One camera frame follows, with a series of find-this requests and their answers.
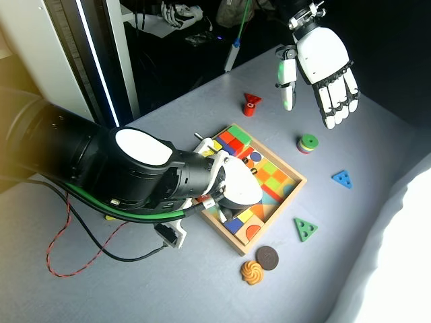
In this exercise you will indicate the brown fabric bundle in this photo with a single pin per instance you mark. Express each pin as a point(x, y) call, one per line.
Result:
point(239, 13)

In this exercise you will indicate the green triangle with holes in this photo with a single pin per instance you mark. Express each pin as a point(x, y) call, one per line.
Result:
point(304, 230)

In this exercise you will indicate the yellow triangle with holes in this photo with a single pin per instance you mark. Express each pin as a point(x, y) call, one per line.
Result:
point(110, 217)

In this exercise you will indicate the white paper sheet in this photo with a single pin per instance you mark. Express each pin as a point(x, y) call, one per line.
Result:
point(155, 27)

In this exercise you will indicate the orange swirl cookie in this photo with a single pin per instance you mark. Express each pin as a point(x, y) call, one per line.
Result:
point(252, 272)

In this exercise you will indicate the yellow cube block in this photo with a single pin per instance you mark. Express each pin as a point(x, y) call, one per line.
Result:
point(246, 216)

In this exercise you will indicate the red triangle with holes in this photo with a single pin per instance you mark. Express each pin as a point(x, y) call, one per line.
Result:
point(253, 98)

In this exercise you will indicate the dark round chocolate cookie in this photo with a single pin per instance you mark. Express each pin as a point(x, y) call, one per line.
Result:
point(267, 258)

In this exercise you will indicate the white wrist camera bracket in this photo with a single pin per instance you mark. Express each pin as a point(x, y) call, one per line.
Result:
point(178, 233)

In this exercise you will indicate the blue cube block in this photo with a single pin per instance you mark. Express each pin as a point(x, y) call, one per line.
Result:
point(234, 226)

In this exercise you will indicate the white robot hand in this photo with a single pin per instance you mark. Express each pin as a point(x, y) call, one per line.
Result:
point(242, 185)
point(320, 57)

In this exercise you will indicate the white adapter with blue plug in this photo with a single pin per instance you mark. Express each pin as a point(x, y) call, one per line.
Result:
point(231, 55)

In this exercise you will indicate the spare white robot hand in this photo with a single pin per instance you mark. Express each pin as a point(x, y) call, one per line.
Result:
point(182, 13)

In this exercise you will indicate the red cylinder with letter Q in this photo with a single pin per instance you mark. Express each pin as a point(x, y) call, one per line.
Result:
point(249, 109)

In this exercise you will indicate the black device with small light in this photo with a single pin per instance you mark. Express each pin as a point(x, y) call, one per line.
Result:
point(202, 37)

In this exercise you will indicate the white column with black strip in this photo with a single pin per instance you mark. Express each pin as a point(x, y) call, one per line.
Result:
point(40, 50)

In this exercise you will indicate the blue triangle with holes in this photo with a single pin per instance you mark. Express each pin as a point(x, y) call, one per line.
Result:
point(342, 179)

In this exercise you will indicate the wooden tray with colour pattern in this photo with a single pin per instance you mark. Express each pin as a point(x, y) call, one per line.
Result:
point(274, 176)

